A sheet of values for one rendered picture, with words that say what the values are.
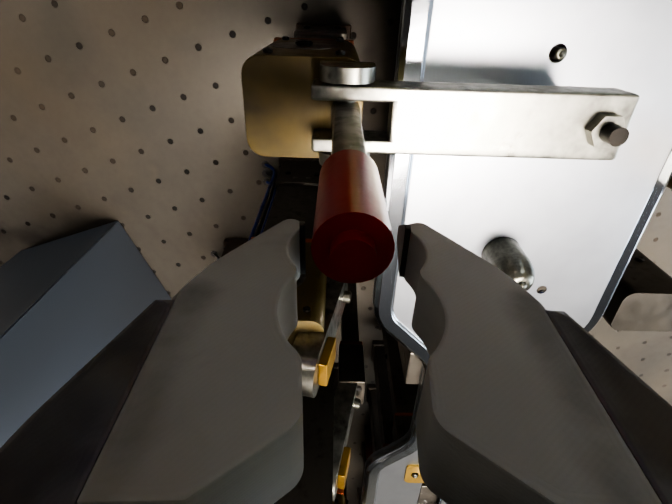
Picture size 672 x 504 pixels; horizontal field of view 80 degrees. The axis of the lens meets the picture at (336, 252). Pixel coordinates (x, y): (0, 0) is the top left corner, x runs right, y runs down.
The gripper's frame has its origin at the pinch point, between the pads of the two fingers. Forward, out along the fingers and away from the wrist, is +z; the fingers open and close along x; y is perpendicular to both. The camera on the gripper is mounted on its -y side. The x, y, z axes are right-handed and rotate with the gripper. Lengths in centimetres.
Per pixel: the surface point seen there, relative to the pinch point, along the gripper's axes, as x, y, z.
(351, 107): 0.2, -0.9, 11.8
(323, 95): -1.3, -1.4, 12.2
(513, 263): 13.4, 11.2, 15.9
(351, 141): 0.0, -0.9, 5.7
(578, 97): 12.1, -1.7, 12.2
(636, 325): 30.1, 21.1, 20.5
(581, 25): 14.9, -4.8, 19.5
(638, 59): 19.4, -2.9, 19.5
